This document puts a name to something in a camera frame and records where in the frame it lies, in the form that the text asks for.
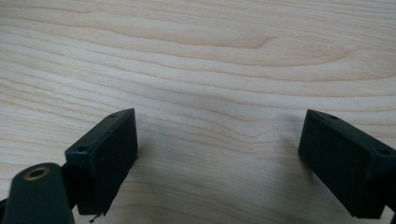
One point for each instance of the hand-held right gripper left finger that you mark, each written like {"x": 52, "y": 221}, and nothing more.
{"x": 102, "y": 158}

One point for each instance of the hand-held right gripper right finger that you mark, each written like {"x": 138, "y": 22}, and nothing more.
{"x": 345, "y": 165}

